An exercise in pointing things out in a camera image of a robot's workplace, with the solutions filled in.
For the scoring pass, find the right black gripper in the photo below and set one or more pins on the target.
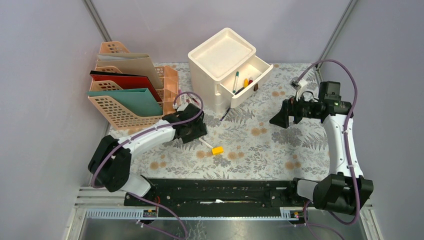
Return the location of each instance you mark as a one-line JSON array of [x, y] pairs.
[[290, 108]]

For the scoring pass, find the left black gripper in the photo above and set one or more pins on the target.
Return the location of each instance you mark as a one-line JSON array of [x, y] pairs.
[[200, 131]]

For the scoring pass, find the white top drawer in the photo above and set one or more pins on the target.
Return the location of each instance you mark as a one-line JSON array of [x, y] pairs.
[[242, 83]]

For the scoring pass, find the teal folder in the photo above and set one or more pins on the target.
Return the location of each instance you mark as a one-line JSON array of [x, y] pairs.
[[140, 101]]

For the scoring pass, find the white three-drawer cabinet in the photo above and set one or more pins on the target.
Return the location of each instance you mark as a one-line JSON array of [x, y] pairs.
[[213, 61]]

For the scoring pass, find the red ring binder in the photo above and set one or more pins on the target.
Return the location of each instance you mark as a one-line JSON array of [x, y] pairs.
[[126, 81]]

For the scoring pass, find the beige notebook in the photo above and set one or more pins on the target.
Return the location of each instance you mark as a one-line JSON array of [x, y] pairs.
[[133, 64]]

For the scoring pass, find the green capped white marker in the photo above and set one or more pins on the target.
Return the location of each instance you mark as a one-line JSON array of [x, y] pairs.
[[205, 143]]

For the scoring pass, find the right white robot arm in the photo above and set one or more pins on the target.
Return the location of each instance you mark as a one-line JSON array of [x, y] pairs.
[[344, 190]]

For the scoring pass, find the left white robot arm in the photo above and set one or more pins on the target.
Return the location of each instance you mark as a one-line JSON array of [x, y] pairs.
[[110, 165]]

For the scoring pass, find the yellow eraser block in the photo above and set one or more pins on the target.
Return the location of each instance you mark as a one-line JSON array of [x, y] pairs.
[[217, 150]]

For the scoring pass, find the blue pen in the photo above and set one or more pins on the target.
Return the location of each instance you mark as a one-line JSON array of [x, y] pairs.
[[224, 115]]

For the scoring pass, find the floral table mat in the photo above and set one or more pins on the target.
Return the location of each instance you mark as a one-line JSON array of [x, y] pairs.
[[253, 148]]

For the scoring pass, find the peach plastic file organizer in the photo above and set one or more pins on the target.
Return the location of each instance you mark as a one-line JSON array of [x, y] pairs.
[[119, 116]]

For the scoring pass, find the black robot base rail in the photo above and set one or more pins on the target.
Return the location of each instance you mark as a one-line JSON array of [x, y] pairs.
[[224, 198]]

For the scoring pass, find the aluminium corner frame post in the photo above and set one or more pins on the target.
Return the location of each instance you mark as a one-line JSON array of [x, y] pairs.
[[95, 16]]

